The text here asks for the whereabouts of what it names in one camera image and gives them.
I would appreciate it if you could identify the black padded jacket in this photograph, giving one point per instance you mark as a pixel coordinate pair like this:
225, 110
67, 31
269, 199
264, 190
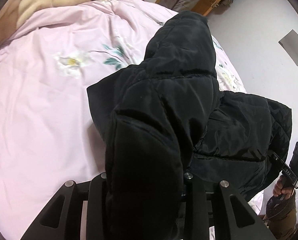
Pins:
167, 116

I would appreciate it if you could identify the brown sleeve right forearm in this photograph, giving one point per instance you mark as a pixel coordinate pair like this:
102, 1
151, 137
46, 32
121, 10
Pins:
283, 226

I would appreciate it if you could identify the person's right hand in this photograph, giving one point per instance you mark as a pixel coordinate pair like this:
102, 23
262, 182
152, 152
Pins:
281, 189

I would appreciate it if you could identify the pink floral bed sheet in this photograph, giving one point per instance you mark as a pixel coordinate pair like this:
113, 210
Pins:
48, 140

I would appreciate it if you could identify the grey wall panel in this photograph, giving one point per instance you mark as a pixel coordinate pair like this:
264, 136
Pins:
290, 44

